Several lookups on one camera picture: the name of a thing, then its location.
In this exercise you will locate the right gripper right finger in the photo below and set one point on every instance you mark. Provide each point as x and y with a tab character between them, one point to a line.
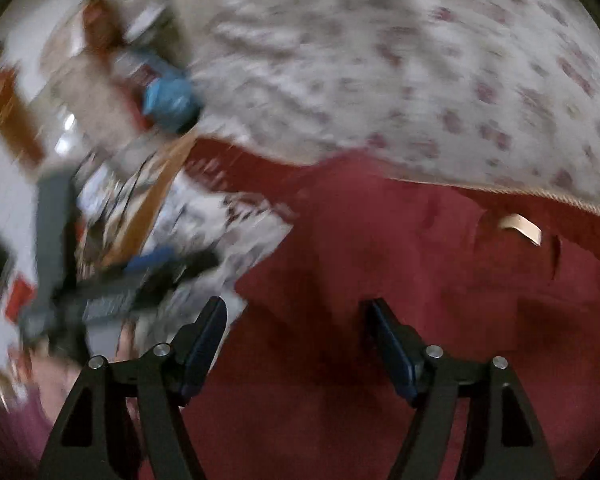
476	412

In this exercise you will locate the red and white plush blanket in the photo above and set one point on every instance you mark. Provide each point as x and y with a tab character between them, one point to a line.
243	228

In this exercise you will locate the dark red sweatshirt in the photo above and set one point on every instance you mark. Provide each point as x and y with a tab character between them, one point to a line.
297	394

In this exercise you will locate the blue plastic bag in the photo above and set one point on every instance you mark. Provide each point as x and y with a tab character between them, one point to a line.
172	104

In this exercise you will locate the floral white duvet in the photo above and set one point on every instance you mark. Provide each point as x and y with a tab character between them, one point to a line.
490	93

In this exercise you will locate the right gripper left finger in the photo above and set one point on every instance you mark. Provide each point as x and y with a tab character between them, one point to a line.
119	415

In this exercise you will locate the orange brown blanket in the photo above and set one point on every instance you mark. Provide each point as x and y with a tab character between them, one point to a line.
133	234

